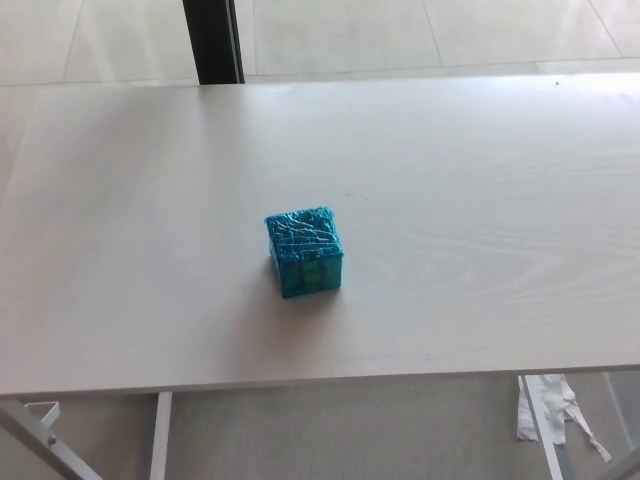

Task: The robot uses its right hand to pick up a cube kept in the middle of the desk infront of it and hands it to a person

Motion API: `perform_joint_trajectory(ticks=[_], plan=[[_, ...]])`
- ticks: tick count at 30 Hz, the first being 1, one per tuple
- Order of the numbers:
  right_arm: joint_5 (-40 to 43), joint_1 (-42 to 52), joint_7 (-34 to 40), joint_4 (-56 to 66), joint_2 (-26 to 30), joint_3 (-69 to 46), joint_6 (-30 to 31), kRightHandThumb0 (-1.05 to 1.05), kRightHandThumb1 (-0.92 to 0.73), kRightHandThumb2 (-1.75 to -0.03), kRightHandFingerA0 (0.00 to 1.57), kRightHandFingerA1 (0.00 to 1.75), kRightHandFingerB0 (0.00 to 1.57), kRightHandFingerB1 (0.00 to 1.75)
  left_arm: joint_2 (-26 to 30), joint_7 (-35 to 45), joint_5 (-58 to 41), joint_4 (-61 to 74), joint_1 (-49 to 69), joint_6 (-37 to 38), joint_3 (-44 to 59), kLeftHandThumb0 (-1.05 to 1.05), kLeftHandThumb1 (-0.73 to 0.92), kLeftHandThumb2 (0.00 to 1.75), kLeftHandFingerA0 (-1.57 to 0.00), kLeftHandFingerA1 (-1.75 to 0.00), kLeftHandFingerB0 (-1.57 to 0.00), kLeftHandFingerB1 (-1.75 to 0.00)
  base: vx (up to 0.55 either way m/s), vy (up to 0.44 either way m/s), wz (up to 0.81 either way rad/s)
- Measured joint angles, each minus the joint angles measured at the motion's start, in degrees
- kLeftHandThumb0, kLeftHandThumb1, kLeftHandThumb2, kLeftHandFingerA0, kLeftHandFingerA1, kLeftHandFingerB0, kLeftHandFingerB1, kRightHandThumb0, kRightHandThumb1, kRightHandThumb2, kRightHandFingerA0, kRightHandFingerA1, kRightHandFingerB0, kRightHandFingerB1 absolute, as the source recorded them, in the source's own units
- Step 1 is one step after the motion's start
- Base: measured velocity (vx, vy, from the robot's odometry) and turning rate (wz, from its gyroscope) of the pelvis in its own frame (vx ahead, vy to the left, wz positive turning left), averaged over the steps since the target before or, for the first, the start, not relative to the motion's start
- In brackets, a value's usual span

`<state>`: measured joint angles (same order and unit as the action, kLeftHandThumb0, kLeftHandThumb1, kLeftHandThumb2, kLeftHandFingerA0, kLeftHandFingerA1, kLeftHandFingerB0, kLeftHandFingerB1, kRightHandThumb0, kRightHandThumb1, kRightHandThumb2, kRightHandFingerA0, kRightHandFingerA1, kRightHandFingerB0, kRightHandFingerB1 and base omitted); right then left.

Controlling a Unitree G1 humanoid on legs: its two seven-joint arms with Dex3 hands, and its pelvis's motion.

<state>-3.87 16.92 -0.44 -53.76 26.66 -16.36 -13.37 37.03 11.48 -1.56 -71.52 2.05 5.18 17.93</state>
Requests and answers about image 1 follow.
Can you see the blue foil-wrapped cube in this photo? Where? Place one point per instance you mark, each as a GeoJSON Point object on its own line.
{"type": "Point", "coordinates": [305, 240]}

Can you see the white table leg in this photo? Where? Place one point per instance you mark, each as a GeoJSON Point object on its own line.
{"type": "Point", "coordinates": [160, 435]}
{"type": "Point", "coordinates": [547, 445]}

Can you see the torn white paper strip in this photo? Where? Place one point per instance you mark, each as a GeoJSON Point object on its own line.
{"type": "Point", "coordinates": [555, 395]}

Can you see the white diagonal table brace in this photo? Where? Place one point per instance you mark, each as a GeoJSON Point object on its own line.
{"type": "Point", "coordinates": [45, 440]}

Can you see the black door frame post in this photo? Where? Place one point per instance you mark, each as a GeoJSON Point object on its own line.
{"type": "Point", "coordinates": [210, 40]}

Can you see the white table frame bar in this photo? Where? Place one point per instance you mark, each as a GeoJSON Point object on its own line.
{"type": "Point", "coordinates": [622, 405]}

